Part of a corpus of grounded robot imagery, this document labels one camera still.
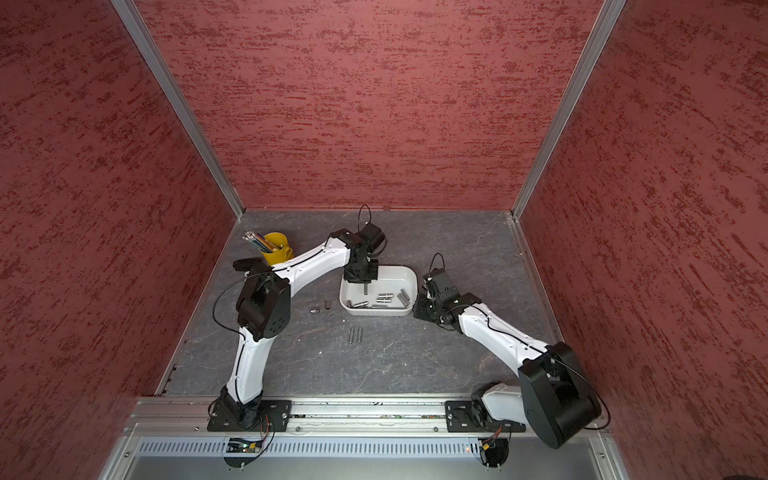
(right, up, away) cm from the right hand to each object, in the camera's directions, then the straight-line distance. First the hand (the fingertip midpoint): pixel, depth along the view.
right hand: (417, 313), depth 87 cm
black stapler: (-56, +14, +13) cm, 59 cm away
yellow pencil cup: (-45, +17, +10) cm, 49 cm away
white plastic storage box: (-6, +4, +10) cm, 13 cm away
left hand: (-16, +8, +6) cm, 19 cm away
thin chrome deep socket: (-20, -7, +1) cm, 21 cm away
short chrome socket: (-29, +1, +8) cm, 30 cm away
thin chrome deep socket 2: (-17, -7, 0) cm, 19 cm away
